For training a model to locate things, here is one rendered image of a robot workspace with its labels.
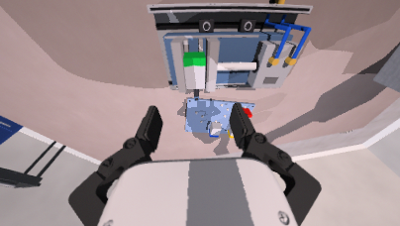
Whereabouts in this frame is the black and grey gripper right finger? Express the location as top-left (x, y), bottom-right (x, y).
top-left (229, 103), bottom-right (322, 226)

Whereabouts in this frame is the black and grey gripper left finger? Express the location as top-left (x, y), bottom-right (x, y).
top-left (68, 106), bottom-right (163, 226)

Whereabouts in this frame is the white block with red end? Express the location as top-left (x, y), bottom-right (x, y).
top-left (244, 108), bottom-right (252, 118)

